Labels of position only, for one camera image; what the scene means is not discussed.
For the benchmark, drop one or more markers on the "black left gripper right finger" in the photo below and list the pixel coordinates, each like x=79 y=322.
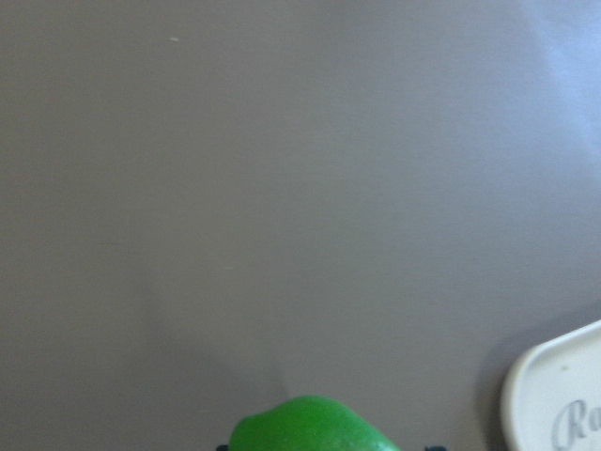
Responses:
x=434 y=447

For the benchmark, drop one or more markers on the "green lime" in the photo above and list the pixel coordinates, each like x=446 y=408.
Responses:
x=308 y=423

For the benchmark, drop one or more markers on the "cream rectangular rabbit tray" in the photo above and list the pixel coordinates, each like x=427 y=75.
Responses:
x=550 y=399

